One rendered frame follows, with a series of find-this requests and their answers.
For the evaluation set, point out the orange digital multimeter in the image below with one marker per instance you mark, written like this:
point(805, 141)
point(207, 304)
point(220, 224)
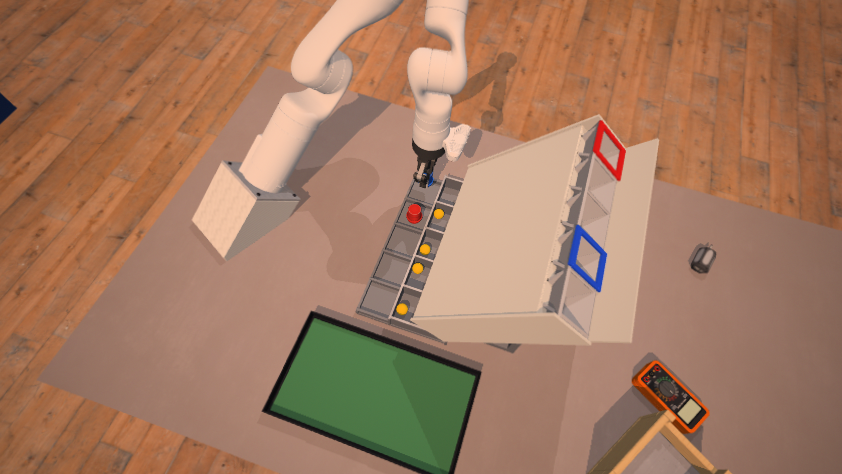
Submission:
point(664, 392)

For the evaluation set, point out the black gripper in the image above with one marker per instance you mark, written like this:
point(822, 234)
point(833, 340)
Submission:
point(425, 165)

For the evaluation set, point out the blue funnel band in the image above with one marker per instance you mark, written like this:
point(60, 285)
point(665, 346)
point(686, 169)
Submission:
point(573, 256)

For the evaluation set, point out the red funnel rim band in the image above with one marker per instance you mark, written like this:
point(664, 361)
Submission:
point(601, 128)

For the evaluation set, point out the wooden crate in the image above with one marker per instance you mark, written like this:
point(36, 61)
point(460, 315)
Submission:
point(653, 445)

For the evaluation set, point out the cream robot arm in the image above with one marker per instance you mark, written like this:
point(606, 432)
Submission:
point(433, 76)

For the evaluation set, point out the green tray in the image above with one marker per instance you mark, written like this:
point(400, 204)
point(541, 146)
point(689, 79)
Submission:
point(376, 394)

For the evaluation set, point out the red plug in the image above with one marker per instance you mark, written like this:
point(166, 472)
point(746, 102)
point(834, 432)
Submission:
point(414, 214)

